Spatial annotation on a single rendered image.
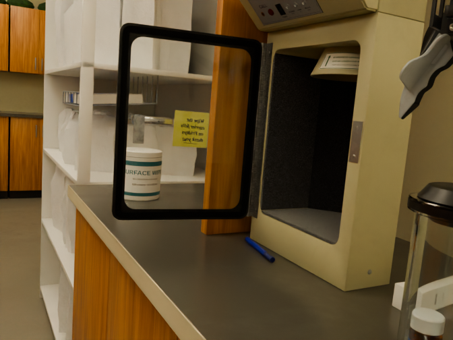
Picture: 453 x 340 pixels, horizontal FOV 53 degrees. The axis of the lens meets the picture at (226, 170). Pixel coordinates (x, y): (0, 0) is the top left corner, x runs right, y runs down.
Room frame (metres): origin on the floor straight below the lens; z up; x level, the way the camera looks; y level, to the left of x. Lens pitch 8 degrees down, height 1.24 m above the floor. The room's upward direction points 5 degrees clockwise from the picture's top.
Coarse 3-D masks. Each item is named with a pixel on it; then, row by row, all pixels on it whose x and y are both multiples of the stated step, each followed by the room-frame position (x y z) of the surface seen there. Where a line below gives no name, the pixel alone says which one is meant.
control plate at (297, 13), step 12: (252, 0) 0.95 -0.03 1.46; (264, 0) 0.92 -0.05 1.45; (276, 0) 0.89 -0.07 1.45; (288, 0) 0.87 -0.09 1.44; (300, 0) 0.84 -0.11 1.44; (312, 0) 0.82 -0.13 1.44; (264, 12) 0.95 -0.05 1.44; (276, 12) 0.92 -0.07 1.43; (288, 12) 0.89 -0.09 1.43; (300, 12) 0.86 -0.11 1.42; (312, 12) 0.84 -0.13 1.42; (264, 24) 0.98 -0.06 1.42
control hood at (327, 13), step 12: (240, 0) 0.99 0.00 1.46; (324, 0) 0.80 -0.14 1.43; (336, 0) 0.77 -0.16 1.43; (348, 0) 0.75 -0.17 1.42; (360, 0) 0.74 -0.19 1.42; (372, 0) 0.74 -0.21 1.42; (252, 12) 0.98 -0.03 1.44; (324, 12) 0.82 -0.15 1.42; (336, 12) 0.79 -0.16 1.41; (348, 12) 0.78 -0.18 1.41; (360, 12) 0.76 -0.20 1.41; (276, 24) 0.95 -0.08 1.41; (288, 24) 0.92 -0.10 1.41; (300, 24) 0.91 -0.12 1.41
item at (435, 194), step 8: (432, 184) 0.46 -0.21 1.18; (440, 184) 0.46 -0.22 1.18; (448, 184) 0.47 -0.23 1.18; (424, 192) 0.45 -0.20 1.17; (432, 192) 0.44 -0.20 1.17; (440, 192) 0.43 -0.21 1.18; (448, 192) 0.43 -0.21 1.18; (432, 200) 0.43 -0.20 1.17; (440, 200) 0.43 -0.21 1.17; (448, 200) 0.42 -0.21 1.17
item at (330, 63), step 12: (336, 48) 0.88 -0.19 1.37; (348, 48) 0.86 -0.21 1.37; (360, 48) 0.86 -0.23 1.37; (324, 60) 0.89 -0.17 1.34; (336, 60) 0.86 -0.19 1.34; (348, 60) 0.85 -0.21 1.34; (312, 72) 0.92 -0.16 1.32; (324, 72) 0.87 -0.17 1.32; (336, 72) 0.85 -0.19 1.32; (348, 72) 0.84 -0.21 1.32
